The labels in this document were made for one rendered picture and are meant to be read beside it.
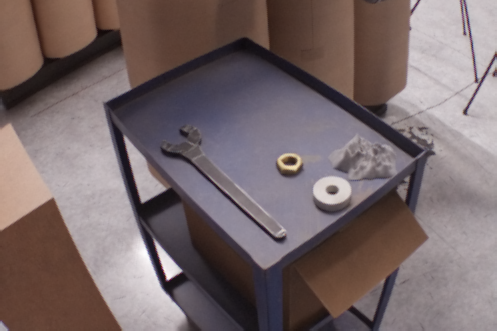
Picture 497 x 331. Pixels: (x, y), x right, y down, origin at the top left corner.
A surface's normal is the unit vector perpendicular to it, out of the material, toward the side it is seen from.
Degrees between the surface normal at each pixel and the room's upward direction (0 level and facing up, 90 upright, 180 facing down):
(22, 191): 0
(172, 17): 90
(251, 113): 0
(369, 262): 26
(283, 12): 90
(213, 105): 0
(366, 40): 90
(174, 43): 90
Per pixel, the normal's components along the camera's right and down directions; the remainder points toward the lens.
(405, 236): 0.22, -0.46
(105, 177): -0.06, -0.75
